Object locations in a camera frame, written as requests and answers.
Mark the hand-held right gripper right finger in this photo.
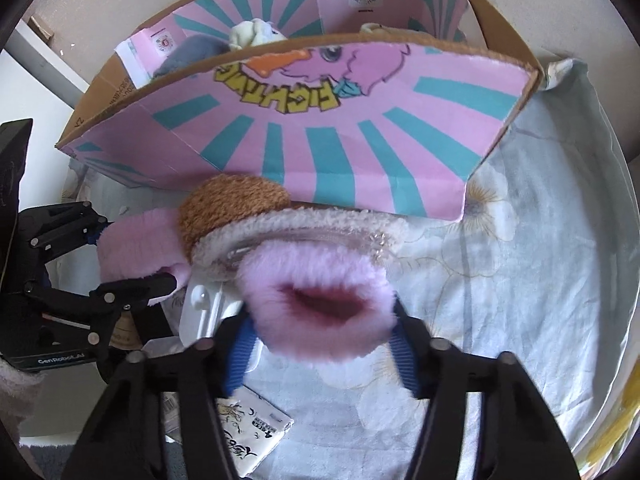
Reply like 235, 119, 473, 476
390, 296, 583, 480

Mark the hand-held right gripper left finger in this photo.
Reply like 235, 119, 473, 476
60, 310, 266, 480

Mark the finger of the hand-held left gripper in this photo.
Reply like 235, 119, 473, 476
22, 274, 178, 356
17, 202, 108, 261

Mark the pink fluffy plush piece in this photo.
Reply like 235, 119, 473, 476
235, 240, 401, 363
97, 210, 193, 286

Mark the white plastic earbud tray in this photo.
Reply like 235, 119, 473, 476
180, 280, 263, 376

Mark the pink striped cardboard box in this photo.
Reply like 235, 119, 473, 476
54, 0, 546, 223

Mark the white packet with black print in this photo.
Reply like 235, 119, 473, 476
215, 385, 293, 478

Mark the white furniture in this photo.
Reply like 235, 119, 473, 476
0, 20, 96, 126

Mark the brown plush toy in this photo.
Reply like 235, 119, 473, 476
179, 174, 293, 261

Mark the pale floral bedsheet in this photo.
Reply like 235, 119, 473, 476
60, 57, 628, 480

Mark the white fleece zipper pouch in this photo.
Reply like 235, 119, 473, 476
192, 207, 408, 281

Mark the grey plush cloth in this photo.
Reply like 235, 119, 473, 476
152, 35, 231, 78

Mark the yellow item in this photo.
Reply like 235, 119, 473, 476
575, 375, 636, 471

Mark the cream plush toy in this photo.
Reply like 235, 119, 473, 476
229, 18, 288, 51

